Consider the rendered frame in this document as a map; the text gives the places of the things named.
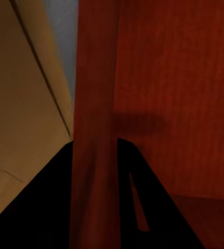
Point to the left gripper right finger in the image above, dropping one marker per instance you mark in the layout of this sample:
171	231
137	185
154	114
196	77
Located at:
168	228

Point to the door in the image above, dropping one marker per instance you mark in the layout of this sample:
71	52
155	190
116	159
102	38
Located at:
36	109

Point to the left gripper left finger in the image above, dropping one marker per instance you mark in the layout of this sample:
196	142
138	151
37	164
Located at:
39	217

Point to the storage box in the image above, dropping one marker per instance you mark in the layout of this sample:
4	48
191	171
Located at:
150	72

